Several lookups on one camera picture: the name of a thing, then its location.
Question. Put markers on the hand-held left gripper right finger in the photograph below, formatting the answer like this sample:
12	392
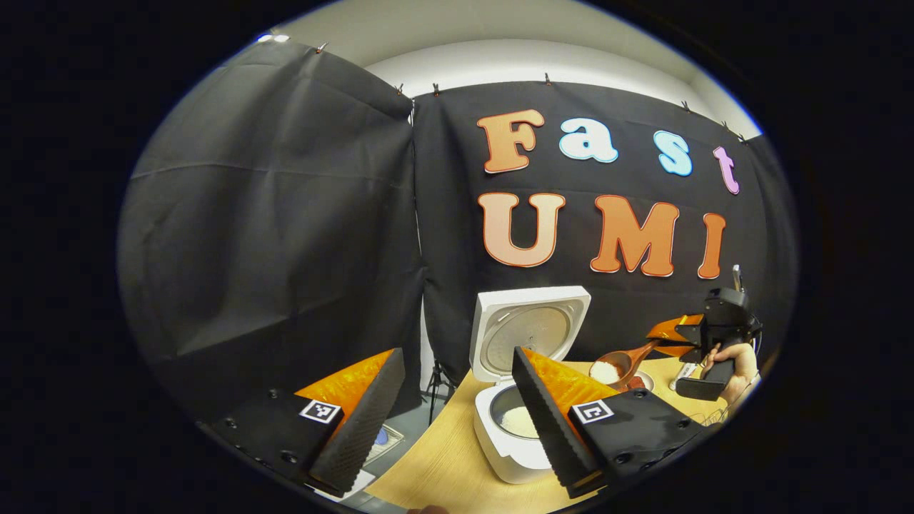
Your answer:
546	421

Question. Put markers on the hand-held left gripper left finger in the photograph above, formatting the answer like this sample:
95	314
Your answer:
364	428

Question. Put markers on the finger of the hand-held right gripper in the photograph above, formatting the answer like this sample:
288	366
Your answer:
678	328
685	350

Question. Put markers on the white rice layer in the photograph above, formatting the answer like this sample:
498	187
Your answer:
518	422

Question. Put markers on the brown wooden spoon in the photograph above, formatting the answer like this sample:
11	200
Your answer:
632	357

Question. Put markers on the white rice spoonful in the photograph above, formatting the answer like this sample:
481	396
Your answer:
605	373

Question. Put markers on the white rice cooker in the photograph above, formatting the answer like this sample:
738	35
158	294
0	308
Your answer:
528	328

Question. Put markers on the white sheet with blue print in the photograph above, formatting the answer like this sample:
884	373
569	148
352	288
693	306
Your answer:
385	442

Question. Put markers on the white round plate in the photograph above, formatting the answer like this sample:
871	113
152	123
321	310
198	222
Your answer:
648	380

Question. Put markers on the red meat patty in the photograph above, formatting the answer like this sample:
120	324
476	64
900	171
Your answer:
637	383

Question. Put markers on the black tripod stand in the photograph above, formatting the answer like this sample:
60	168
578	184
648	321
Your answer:
437	389

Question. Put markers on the black backdrop cloth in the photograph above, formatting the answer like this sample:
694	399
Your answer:
285	235

